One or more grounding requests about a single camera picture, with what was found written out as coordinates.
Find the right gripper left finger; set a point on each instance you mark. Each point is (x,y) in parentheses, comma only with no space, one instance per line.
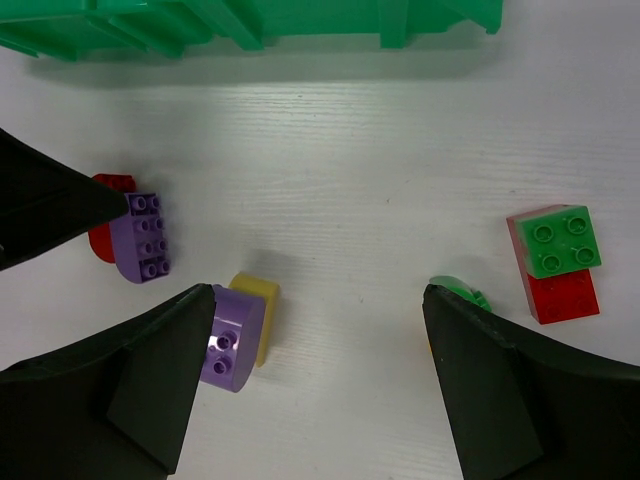
(115,405)

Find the pale yellow lego brick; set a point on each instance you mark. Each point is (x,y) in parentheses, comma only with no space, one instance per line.
(269,292)

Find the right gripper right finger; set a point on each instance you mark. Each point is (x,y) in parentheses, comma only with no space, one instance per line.
(524,406)

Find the dark green lego piece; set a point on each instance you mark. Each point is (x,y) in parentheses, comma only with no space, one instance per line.
(462,289)

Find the red arch lego brick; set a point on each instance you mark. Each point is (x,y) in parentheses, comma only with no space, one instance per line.
(100,236)

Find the purple half-round lego brick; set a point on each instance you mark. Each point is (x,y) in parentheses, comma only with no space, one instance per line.
(138,239)

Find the red square lego brick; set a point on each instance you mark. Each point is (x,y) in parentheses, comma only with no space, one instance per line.
(559,298)

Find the green square lego brick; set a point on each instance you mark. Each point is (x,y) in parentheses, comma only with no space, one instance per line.
(557,240)

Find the purple flower lego brick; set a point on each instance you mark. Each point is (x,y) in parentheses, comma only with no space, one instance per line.
(233,342)

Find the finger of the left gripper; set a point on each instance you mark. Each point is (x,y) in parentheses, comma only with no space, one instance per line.
(45,203)

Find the green four-compartment bin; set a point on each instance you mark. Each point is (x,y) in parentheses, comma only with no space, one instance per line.
(66,30)

